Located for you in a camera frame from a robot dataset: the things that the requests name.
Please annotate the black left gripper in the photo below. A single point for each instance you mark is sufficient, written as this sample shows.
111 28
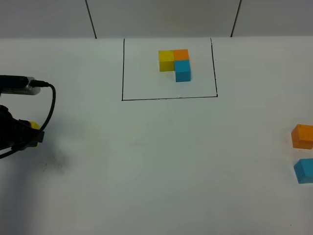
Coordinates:
16 133

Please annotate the template yellow cube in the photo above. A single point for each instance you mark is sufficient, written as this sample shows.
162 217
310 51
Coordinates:
166 60

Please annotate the template blue cube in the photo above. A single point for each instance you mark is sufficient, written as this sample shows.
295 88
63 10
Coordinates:
182 71

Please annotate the template orange cube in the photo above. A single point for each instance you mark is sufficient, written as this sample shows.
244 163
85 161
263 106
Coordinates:
181 54

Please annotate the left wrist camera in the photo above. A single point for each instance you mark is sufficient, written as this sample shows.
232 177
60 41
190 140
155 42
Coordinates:
10 84

